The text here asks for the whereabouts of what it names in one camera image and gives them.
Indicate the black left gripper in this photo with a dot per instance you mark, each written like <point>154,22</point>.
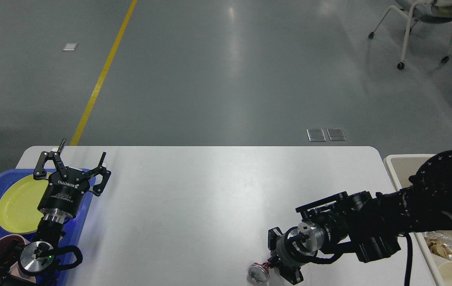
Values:
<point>63,194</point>

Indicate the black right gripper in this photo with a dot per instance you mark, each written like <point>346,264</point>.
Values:
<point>296,247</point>

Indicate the crushed red soda can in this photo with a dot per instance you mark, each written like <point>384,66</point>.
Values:
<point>261,273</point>

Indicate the yellow plastic plate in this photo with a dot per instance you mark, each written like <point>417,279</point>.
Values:
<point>19,212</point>

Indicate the pink mug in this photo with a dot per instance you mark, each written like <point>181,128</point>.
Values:
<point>14,270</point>

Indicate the brown paper ball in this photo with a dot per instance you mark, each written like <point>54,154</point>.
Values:
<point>440,249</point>

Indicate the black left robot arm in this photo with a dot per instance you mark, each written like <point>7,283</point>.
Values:
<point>36,262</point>

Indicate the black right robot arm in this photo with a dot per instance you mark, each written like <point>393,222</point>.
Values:
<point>365,225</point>

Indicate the left metal floor plate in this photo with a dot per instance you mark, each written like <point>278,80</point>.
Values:
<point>316,135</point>

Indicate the metal floor plate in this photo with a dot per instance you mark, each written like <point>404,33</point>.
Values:
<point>316,135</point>
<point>336,134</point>

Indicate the right metal floor plate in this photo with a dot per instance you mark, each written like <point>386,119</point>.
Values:
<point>336,134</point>

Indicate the white floor marker tag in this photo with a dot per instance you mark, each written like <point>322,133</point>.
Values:
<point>70,47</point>

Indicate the beige plastic bin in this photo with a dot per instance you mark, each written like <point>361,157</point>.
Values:
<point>400,168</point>

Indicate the white framed office chair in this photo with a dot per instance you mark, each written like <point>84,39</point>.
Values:
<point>414,11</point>

